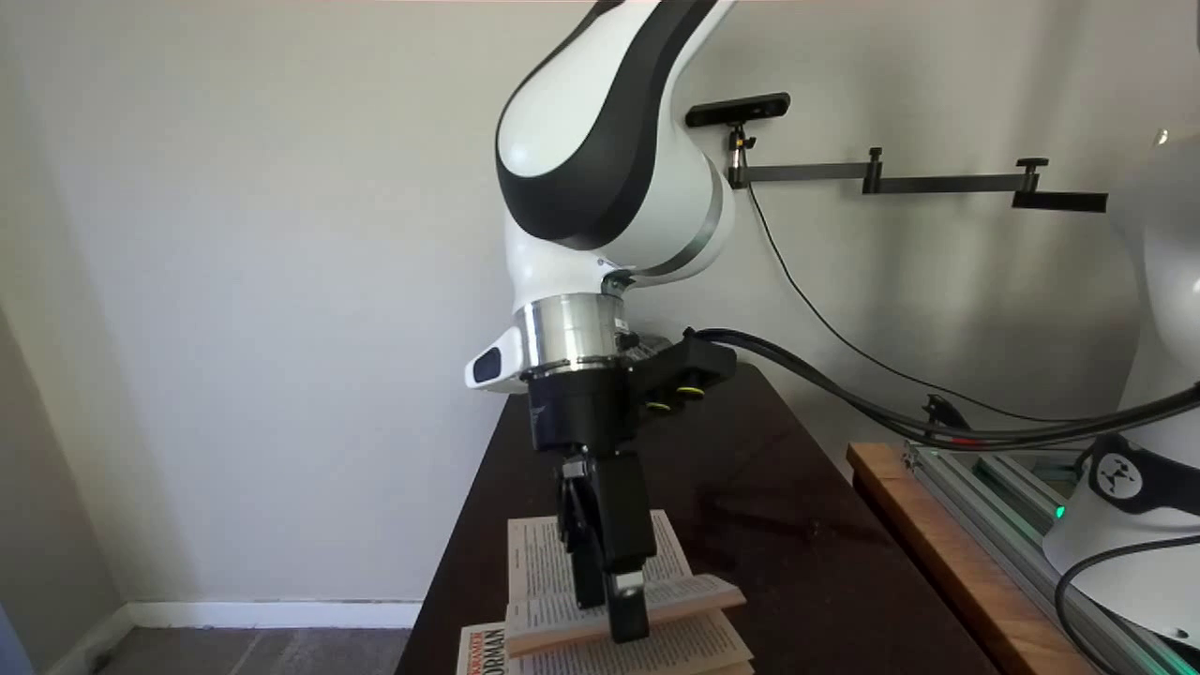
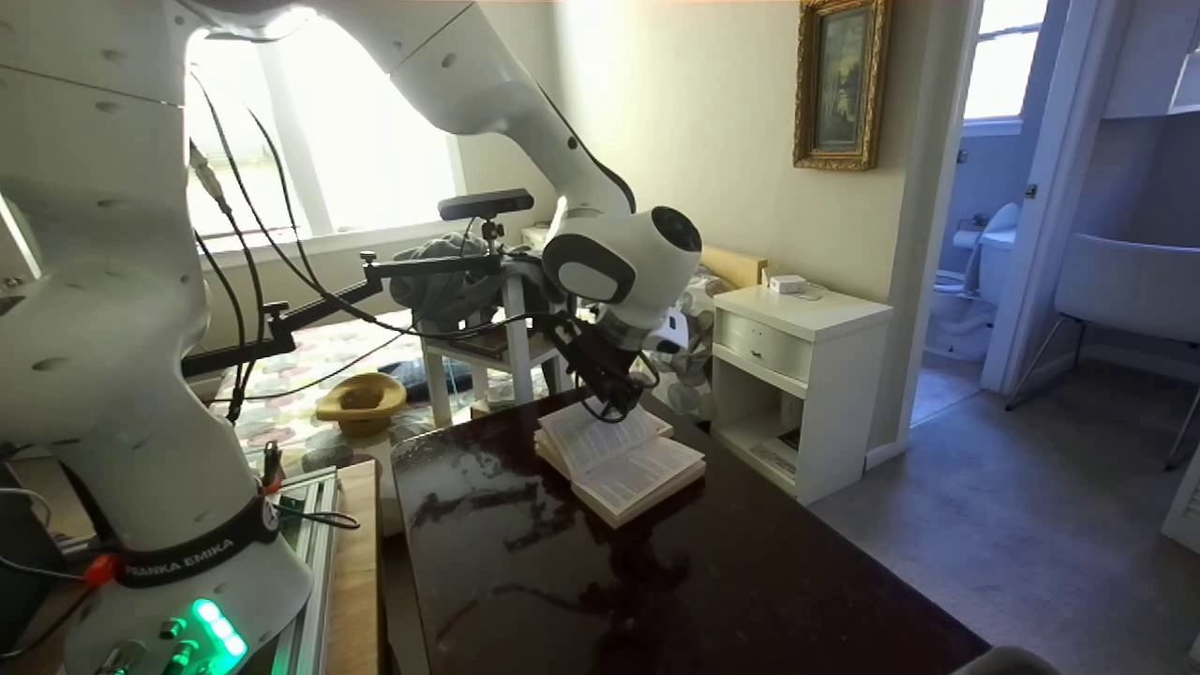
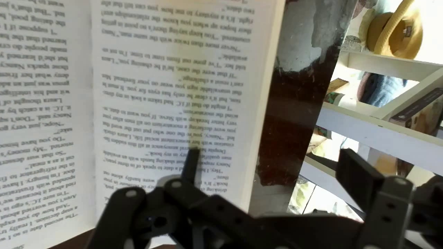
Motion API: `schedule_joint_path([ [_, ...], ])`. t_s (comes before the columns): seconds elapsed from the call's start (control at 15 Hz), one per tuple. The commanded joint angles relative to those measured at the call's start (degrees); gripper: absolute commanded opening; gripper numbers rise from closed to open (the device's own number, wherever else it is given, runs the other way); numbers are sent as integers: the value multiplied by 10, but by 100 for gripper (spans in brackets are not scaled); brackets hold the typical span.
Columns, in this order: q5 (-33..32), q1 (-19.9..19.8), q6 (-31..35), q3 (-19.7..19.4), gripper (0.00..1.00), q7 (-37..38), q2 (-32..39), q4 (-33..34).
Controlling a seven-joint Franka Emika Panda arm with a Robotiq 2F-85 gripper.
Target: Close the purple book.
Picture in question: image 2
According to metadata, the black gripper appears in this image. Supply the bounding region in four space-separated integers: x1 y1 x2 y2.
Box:
536 295 660 429

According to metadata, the yellow bowl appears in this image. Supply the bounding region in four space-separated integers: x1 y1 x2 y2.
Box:
312 371 413 444

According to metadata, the blue cloth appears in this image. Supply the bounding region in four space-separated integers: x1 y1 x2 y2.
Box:
378 356 481 404

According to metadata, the thin black cable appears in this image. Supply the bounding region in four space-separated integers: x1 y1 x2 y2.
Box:
183 69 421 339

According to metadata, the wooden headboard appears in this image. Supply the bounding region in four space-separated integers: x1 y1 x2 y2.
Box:
696 240 773 291

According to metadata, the white bassinet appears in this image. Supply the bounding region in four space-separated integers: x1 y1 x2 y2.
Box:
1005 228 1200 474

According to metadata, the white stool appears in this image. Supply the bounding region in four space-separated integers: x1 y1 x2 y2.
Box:
415 268 581 431

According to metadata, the gray rounded object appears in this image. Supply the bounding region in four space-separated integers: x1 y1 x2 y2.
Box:
952 644 1065 675

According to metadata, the white nightstand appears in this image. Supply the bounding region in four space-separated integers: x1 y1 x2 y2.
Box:
696 283 897 509

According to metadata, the gold framed picture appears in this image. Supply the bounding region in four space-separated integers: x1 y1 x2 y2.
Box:
792 0 892 176

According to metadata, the white door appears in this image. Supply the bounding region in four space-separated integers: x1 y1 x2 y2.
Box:
975 0 1136 396

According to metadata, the purple paperback book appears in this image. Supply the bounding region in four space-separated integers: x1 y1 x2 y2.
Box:
531 395 707 531

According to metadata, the black camera on mount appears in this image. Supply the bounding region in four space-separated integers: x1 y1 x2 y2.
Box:
436 185 540 249

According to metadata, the aluminium rail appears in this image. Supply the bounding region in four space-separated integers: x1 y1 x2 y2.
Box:
266 466 341 675

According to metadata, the wooden board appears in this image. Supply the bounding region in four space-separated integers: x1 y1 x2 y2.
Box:
325 456 383 675

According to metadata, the white toilet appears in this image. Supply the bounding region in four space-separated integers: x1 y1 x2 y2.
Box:
930 198 1023 366

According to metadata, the thick black cable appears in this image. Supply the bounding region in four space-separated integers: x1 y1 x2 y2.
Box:
183 136 273 423

